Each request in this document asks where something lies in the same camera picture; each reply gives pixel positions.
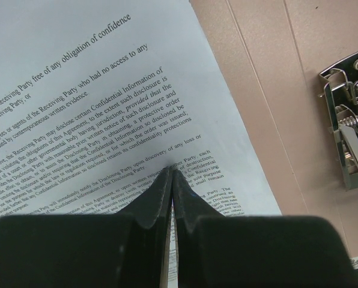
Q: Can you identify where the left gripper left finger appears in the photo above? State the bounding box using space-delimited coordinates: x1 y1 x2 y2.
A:
0 168 172 287

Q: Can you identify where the pink file folder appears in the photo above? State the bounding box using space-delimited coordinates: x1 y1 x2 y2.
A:
192 1 358 257

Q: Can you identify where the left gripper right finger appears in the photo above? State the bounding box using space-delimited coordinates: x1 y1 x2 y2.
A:
172 171 353 287

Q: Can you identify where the metal folder clip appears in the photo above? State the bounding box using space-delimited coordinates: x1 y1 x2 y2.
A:
318 52 358 190

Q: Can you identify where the printed paper sheet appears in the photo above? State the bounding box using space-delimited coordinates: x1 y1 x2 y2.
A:
0 1 280 287

